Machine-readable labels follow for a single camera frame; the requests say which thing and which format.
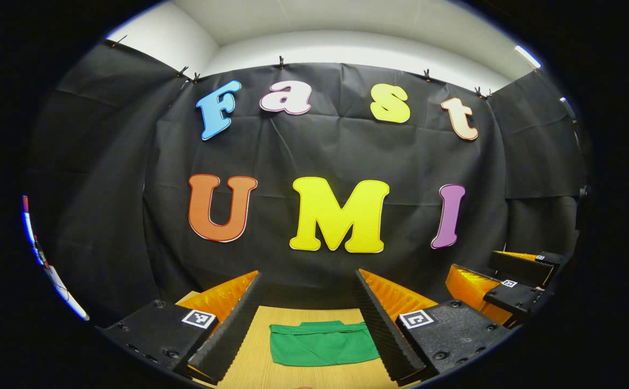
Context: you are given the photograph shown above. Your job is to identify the ceiling light strip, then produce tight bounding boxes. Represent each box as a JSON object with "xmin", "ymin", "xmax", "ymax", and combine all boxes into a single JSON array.
[{"xmin": 514, "ymin": 45, "xmax": 542, "ymax": 69}]

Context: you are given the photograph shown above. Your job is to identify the green T-shirt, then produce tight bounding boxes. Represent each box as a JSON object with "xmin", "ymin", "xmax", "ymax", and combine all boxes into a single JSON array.
[{"xmin": 269, "ymin": 320, "xmax": 381, "ymax": 368}]

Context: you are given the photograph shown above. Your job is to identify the black backdrop cloth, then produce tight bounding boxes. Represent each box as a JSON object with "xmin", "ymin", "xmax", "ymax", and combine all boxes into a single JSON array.
[{"xmin": 25, "ymin": 39, "xmax": 588, "ymax": 327}]

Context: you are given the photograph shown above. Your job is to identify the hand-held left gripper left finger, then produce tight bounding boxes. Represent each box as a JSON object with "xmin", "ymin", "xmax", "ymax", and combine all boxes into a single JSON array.
[{"xmin": 96, "ymin": 270, "xmax": 264, "ymax": 385}]

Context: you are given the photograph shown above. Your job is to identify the computer monitor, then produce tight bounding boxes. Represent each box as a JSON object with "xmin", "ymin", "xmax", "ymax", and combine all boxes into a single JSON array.
[{"xmin": 21, "ymin": 194, "xmax": 37, "ymax": 254}]

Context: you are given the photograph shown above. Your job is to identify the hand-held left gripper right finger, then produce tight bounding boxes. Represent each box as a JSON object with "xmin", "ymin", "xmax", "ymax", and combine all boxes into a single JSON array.
[{"xmin": 353, "ymin": 269, "xmax": 512, "ymax": 385}]

